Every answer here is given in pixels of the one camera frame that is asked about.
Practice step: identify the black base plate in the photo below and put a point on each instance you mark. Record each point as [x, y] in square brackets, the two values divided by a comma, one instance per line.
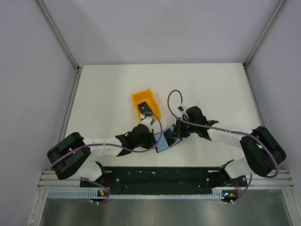
[165, 180]

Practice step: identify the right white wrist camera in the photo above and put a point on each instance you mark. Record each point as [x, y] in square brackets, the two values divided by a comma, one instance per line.
[182, 109]

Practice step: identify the yellow plastic bin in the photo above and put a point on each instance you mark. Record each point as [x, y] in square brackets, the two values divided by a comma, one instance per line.
[146, 95]

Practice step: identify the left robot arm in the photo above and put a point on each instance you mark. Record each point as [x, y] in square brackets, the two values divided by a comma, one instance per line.
[80, 157]

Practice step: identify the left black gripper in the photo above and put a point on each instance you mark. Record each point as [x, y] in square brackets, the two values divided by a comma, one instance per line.
[151, 142]

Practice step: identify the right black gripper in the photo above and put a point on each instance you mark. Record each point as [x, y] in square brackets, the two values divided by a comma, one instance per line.
[178, 131]

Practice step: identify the left aluminium frame post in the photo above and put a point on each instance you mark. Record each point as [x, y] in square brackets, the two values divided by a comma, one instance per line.
[57, 34]

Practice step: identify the grey cable duct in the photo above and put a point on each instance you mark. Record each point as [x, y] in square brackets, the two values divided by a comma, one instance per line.
[96, 194]

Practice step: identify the black credit card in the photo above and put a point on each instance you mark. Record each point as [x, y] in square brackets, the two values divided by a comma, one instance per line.
[169, 142]

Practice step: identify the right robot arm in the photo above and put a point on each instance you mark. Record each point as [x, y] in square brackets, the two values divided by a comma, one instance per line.
[262, 153]

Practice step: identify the black card in bin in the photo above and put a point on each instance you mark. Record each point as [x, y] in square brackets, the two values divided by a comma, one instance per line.
[145, 109]

